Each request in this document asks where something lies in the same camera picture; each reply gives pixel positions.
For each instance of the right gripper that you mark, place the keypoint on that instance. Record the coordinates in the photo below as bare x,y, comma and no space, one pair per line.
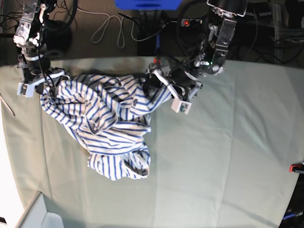
37,70

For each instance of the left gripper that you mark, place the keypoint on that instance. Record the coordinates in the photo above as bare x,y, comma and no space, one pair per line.
176,74

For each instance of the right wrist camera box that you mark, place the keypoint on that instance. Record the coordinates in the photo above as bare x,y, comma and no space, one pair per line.
26,90

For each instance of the green table cloth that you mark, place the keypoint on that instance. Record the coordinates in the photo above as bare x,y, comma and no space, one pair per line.
224,165

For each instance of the white bin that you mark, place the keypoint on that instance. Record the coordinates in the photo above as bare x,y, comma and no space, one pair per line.
36,215

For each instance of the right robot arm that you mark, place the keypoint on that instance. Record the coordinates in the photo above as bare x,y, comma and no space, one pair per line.
40,40

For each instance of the red black clamp right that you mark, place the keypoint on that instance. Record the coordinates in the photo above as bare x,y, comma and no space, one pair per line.
297,168

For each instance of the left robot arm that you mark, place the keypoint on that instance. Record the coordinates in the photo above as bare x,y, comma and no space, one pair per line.
207,50

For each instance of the white power strip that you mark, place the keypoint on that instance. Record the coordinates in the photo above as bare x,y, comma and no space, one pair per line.
192,23

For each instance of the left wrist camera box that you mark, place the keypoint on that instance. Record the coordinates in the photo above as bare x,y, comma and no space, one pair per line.
180,106

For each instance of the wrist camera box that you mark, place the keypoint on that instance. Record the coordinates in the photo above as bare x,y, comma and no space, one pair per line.
180,106
26,90

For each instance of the blue box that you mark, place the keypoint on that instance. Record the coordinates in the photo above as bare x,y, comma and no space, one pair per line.
147,4

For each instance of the blue white striped t-shirt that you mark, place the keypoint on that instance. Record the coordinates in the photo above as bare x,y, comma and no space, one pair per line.
109,117

